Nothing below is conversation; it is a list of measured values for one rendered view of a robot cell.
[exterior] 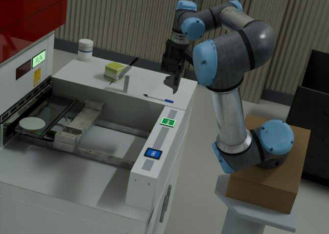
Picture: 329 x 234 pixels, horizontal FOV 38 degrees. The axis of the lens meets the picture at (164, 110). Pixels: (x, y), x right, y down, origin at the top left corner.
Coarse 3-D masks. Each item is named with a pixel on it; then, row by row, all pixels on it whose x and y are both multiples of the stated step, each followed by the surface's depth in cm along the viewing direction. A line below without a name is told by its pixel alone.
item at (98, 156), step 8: (24, 136) 188; (40, 144) 189; (48, 144) 188; (72, 152) 187; (80, 152) 186; (88, 152) 185; (96, 152) 186; (96, 160) 186; (104, 160) 185; (112, 160) 184; (120, 160) 184; (128, 160) 185; (128, 168) 184
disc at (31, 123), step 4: (20, 120) 188; (24, 120) 189; (28, 120) 189; (32, 120) 190; (36, 120) 190; (40, 120) 191; (20, 124) 185; (24, 124) 186; (28, 124) 187; (32, 124) 187; (36, 124) 188; (40, 124) 188; (44, 124) 188; (24, 128) 184; (28, 128) 184; (32, 128) 184; (36, 128) 185; (40, 128) 185
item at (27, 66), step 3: (30, 60) 187; (27, 63) 185; (30, 63) 188; (24, 66) 183; (27, 66) 186; (18, 69) 179; (21, 69) 181; (24, 69) 184; (27, 69) 187; (18, 72) 179; (21, 72) 182; (24, 72) 185; (18, 75) 180; (21, 75) 182
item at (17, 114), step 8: (48, 88) 211; (32, 96) 199; (40, 96) 204; (24, 104) 192; (32, 104) 198; (16, 112) 185; (8, 120) 179; (0, 128) 176; (0, 136) 178; (8, 136) 182; (0, 144) 179
